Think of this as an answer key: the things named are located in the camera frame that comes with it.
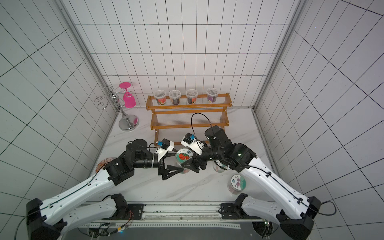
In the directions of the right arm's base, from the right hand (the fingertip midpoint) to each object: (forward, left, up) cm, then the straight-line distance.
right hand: (182, 158), depth 63 cm
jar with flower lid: (+5, -18, -23) cm, 30 cm away
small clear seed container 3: (+34, -2, +7) cm, 34 cm away
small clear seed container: (+33, +7, +6) cm, 35 cm away
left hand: (-1, +2, -3) cm, 4 cm away
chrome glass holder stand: (+37, +47, -25) cm, 65 cm away
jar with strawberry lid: (+1, 0, +1) cm, 2 cm away
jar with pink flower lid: (-3, -27, -20) cm, 34 cm away
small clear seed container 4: (+35, -13, +6) cm, 38 cm away
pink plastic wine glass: (+45, +43, -7) cm, 63 cm away
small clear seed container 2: (+32, +15, +7) cm, 36 cm away
